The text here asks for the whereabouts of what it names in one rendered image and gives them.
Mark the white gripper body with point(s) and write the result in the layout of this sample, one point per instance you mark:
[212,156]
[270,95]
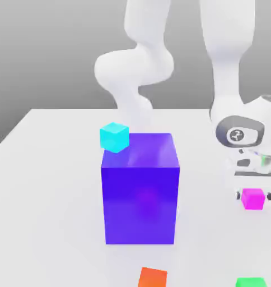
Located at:
[254,173]

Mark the small cyan cube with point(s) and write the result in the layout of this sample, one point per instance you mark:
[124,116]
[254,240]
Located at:
[114,138]

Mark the small green cube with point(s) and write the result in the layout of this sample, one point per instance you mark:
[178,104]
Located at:
[250,282]

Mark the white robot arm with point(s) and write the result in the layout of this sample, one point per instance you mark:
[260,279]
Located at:
[146,67]

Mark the small magenta cube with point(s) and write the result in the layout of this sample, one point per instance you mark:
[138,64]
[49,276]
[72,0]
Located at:
[253,199]

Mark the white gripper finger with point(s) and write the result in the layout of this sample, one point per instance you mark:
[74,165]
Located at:
[238,195]
[269,196]

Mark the small orange cube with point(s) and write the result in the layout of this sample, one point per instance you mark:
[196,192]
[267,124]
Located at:
[152,278]

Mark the large purple box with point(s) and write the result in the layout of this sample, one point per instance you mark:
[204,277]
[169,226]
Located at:
[140,201]

